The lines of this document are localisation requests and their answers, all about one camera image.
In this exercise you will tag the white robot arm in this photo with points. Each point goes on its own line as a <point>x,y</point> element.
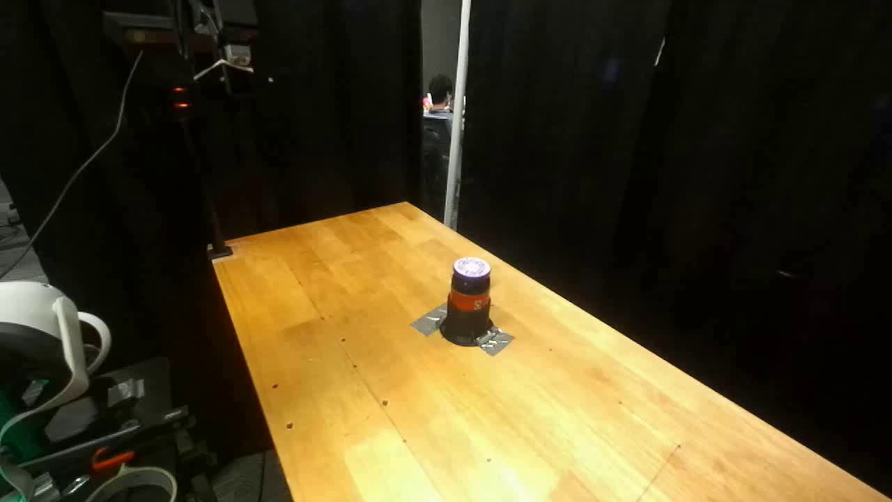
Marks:
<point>38,321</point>

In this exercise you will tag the gray tape strip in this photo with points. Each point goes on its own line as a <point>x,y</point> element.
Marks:
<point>497,341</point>
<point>427,321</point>

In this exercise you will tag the white vertical pole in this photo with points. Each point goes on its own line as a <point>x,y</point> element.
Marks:
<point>455,113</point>

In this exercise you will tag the person in background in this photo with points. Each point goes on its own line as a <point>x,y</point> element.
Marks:
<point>439,94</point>

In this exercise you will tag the black curtain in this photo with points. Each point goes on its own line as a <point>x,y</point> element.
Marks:
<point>707,141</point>

